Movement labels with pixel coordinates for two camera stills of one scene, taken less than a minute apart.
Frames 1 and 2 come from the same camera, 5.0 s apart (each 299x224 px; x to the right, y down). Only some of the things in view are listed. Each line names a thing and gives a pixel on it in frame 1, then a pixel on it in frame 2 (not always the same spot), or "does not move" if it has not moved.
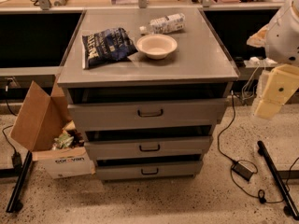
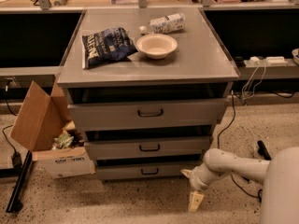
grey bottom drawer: [149, 169] does not move
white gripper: [284, 37] → [197, 180]
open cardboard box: [44, 125] does not move
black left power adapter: [17, 161] does not move
